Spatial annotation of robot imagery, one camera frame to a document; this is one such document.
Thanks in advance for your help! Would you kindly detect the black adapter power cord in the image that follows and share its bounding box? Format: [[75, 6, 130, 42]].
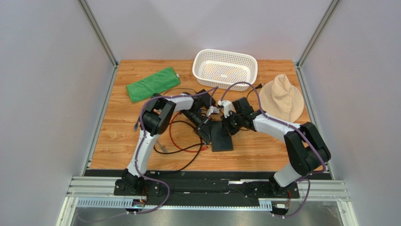
[[163, 84, 262, 132]]

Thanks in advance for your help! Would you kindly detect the beige bucket hat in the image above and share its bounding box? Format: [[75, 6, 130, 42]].
[[259, 74, 305, 122]]

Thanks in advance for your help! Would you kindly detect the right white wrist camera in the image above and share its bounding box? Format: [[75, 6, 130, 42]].
[[218, 100, 233, 118]]

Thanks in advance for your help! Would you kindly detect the black network switch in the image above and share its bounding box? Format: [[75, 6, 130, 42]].
[[210, 121, 233, 152]]

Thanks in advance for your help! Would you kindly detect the red ethernet cable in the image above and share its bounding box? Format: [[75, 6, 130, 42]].
[[169, 112, 210, 153]]

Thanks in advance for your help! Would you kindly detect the black ethernet cable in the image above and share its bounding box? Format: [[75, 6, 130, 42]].
[[150, 121, 208, 175]]

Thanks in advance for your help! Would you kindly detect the green folded towel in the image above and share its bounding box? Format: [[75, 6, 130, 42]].
[[126, 67, 181, 103]]

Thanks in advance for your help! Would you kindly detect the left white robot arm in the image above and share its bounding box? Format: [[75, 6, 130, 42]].
[[121, 89, 216, 193]]

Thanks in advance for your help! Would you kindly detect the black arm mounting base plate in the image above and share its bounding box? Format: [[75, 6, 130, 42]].
[[113, 171, 300, 207]]

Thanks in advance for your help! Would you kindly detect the white perforated plastic basket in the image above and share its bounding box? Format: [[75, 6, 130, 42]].
[[192, 49, 258, 92]]

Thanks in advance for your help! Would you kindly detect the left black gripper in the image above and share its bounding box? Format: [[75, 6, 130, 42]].
[[182, 110, 213, 145]]

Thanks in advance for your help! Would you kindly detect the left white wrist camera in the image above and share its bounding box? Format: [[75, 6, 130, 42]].
[[206, 106, 220, 117]]

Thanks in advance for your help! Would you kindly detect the aluminium frame rail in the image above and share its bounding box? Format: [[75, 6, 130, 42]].
[[56, 177, 358, 226]]

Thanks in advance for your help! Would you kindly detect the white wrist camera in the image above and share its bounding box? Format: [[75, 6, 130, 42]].
[[218, 100, 233, 118], [206, 106, 220, 117]]

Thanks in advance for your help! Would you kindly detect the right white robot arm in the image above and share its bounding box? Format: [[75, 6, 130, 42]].
[[218, 97, 331, 188]]

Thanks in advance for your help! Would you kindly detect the black power adapter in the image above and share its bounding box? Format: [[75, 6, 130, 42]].
[[196, 92, 216, 109]]

